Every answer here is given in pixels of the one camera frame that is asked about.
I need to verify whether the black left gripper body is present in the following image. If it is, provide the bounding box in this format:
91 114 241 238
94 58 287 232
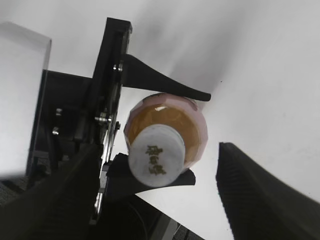
27 18 132 223

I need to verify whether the white bottle cap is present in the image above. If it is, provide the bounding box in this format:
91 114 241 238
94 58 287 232
128 124 186 188

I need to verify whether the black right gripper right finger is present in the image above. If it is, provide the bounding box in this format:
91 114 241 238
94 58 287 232
215 142 320 240

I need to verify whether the pink label tea bottle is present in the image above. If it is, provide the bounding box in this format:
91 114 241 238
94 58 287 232
123 92 209 176

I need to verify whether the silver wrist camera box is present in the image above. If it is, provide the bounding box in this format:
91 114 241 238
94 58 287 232
0 21 52 180

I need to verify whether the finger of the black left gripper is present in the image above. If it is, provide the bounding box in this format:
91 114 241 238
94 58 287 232
106 153 196 198
122 54 211 102

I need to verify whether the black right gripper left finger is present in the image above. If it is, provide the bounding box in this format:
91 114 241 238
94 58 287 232
0 144 102 240

